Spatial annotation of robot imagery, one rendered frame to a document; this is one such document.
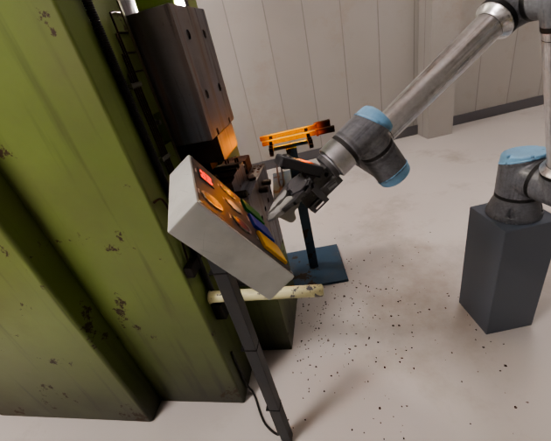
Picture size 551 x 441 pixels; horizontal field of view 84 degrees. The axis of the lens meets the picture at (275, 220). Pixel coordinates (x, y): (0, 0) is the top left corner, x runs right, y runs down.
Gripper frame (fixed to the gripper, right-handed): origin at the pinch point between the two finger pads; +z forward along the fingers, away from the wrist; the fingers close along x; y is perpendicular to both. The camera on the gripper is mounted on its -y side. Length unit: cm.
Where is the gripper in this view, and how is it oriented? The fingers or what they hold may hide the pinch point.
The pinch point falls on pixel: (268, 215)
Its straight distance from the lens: 78.8
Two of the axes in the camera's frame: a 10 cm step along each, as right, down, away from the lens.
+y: 6.5, 5.7, 5.0
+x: -2.9, -4.3, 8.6
